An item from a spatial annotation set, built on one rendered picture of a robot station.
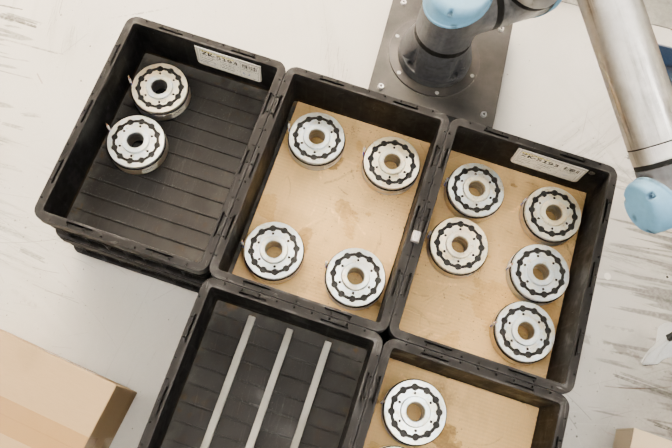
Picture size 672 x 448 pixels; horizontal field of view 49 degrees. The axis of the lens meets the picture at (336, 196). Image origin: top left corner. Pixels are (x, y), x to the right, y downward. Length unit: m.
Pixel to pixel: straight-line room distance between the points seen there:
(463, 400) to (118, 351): 0.62
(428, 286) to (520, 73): 0.57
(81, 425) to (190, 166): 0.47
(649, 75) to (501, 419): 0.60
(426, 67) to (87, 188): 0.68
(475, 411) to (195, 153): 0.66
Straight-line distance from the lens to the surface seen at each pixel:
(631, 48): 1.01
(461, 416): 1.27
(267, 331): 1.26
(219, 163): 1.35
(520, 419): 1.30
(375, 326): 1.16
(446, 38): 1.40
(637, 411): 1.51
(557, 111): 1.62
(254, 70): 1.34
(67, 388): 1.27
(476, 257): 1.29
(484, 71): 1.57
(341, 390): 1.25
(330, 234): 1.29
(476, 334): 1.29
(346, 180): 1.33
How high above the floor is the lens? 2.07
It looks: 71 degrees down
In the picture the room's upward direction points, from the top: 9 degrees clockwise
